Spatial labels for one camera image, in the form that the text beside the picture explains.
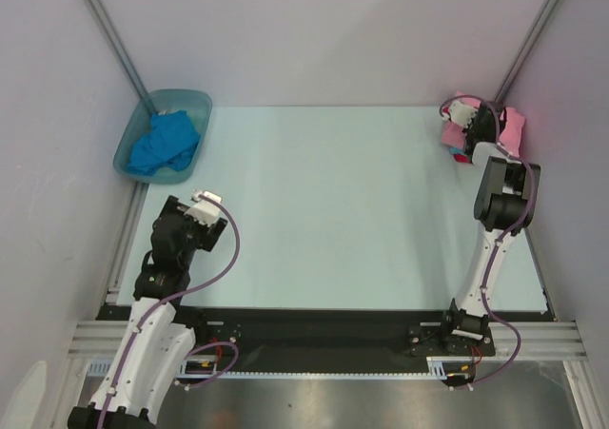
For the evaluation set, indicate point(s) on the blue crumpled t shirt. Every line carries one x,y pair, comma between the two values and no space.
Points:
171,142

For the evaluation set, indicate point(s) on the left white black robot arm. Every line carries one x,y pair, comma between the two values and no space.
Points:
158,334

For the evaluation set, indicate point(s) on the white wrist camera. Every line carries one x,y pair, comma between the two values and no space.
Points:
204,209
459,113

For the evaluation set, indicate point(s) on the left slotted cable duct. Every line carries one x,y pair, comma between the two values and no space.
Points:
187,370

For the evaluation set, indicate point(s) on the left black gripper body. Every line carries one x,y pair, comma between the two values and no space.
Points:
199,234

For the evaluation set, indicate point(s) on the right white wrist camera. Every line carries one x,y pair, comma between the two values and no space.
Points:
459,113

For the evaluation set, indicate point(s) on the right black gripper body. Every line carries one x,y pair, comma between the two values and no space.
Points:
479,127

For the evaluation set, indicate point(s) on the pink t shirt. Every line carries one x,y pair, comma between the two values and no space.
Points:
509,123

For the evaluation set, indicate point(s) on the left aluminium corner post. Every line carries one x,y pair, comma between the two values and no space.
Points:
103,20

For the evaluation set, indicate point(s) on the slotted cable duct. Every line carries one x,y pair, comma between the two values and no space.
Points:
187,370
453,367

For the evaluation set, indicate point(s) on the teal plastic bin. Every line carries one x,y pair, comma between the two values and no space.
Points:
198,107

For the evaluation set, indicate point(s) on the red folded t shirt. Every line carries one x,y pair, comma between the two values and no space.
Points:
462,158

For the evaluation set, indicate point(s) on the front aluminium rail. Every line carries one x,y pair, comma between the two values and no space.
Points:
540,341

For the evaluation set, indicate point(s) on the aluminium corner post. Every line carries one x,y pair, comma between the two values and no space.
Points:
533,36
103,20

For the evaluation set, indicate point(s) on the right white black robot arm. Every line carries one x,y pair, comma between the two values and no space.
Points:
504,207

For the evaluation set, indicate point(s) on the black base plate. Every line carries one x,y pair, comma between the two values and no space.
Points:
332,342

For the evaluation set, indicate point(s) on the right aluminium corner post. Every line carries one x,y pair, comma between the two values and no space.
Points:
533,36

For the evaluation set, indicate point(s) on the right slotted cable duct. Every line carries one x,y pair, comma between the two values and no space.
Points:
453,367

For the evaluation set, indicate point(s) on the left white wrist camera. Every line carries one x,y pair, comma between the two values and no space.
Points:
204,209

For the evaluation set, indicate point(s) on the teal folded t shirt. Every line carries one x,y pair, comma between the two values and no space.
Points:
457,152

